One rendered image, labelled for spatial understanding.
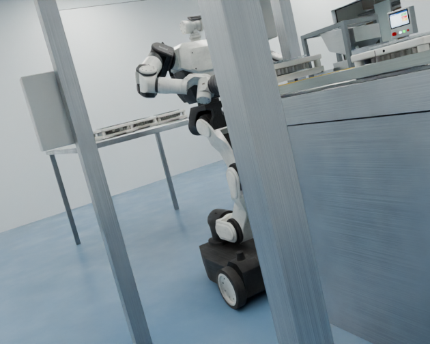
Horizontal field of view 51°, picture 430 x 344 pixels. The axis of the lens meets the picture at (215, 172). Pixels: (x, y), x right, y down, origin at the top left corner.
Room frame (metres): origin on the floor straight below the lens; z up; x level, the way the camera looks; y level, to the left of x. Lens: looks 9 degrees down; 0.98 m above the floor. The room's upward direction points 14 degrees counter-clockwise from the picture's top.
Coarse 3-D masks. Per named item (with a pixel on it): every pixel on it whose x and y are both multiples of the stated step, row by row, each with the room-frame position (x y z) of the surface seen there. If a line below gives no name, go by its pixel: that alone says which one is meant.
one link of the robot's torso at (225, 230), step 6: (228, 216) 2.47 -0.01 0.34; (216, 222) 2.46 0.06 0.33; (222, 222) 2.41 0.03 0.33; (216, 228) 2.46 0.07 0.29; (222, 228) 2.40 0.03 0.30; (228, 228) 2.33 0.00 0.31; (234, 228) 2.31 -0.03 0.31; (222, 234) 2.42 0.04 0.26; (228, 234) 2.35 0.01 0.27; (234, 234) 2.31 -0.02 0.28; (228, 240) 2.39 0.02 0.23; (234, 240) 2.32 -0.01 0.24
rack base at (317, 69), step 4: (312, 68) 1.77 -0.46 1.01; (316, 68) 1.78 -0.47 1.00; (320, 68) 1.79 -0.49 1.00; (296, 72) 1.74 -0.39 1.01; (300, 72) 1.75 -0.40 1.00; (304, 72) 1.75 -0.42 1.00; (308, 72) 1.76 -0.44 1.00; (312, 72) 1.77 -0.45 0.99; (316, 72) 1.78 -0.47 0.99; (276, 76) 1.70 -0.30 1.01; (280, 76) 1.71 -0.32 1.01; (284, 76) 1.71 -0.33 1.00; (288, 76) 1.72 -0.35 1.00; (292, 76) 1.73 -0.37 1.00; (296, 76) 1.74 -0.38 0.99; (300, 76) 1.74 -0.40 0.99; (280, 80) 1.70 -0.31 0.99; (284, 80) 1.71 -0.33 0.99; (288, 80) 1.72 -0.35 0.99
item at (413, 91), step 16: (384, 80) 1.23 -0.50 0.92; (400, 80) 1.19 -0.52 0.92; (416, 80) 1.14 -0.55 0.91; (288, 96) 1.66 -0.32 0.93; (304, 96) 1.53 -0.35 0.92; (320, 96) 1.46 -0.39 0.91; (336, 96) 1.40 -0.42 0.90; (352, 96) 1.34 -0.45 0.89; (368, 96) 1.29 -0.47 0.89; (384, 96) 1.24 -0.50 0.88; (400, 96) 1.19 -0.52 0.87; (416, 96) 1.15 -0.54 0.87; (288, 112) 1.63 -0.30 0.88; (304, 112) 1.55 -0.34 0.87; (320, 112) 1.48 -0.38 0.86; (336, 112) 1.41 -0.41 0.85; (352, 112) 1.35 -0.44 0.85; (368, 112) 1.30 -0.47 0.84; (384, 112) 1.25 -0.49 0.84; (400, 112) 1.20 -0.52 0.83
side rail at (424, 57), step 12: (396, 60) 1.19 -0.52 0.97; (408, 60) 1.15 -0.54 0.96; (420, 60) 1.12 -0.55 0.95; (336, 72) 1.38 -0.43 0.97; (348, 72) 1.34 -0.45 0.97; (360, 72) 1.30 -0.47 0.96; (372, 72) 1.26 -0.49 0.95; (384, 72) 1.23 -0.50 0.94; (288, 84) 1.60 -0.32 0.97; (300, 84) 1.54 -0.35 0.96; (312, 84) 1.49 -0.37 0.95; (324, 84) 1.44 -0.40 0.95
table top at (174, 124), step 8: (176, 120) 3.63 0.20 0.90; (184, 120) 3.10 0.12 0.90; (144, 128) 3.51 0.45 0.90; (152, 128) 3.00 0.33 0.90; (160, 128) 3.02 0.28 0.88; (168, 128) 3.04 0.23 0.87; (120, 136) 3.05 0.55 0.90; (128, 136) 2.92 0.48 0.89; (136, 136) 2.94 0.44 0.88; (144, 136) 2.97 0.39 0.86; (72, 144) 4.20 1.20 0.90; (96, 144) 2.83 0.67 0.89; (104, 144) 2.85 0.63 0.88; (112, 144) 2.87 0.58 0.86; (48, 152) 3.95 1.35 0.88; (56, 152) 3.59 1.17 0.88; (64, 152) 3.26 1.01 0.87; (72, 152) 2.99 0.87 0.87
